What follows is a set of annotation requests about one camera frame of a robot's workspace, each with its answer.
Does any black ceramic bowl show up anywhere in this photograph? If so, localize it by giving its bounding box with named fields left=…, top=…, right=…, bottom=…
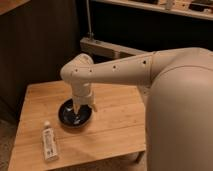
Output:
left=58, top=99, right=92, bottom=127

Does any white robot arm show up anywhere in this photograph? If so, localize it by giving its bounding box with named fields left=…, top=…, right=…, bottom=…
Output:
left=60, top=47, right=213, bottom=171

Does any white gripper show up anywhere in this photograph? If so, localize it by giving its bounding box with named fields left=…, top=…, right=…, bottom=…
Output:
left=71, top=83, right=97, bottom=115

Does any small wooden table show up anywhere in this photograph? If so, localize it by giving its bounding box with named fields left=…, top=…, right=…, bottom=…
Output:
left=8, top=81, right=145, bottom=171

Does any wooden beam rail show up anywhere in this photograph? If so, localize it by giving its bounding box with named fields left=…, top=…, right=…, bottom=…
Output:
left=80, top=37, right=153, bottom=59

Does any wooden wall shelf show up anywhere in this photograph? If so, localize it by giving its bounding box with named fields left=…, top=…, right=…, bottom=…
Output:
left=92, top=0, right=213, bottom=21

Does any metal vertical pole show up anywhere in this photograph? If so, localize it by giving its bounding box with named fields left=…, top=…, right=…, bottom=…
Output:
left=86, top=0, right=94, bottom=41

